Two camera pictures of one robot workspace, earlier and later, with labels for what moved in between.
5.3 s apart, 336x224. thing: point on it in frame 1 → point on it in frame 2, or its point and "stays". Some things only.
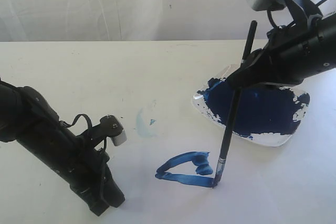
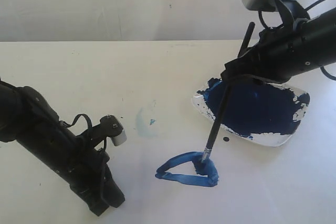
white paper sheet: x=171 y=181 stays
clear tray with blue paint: x=269 y=115 stays
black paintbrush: x=235 y=106 → x=221 y=112
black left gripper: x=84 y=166 stays
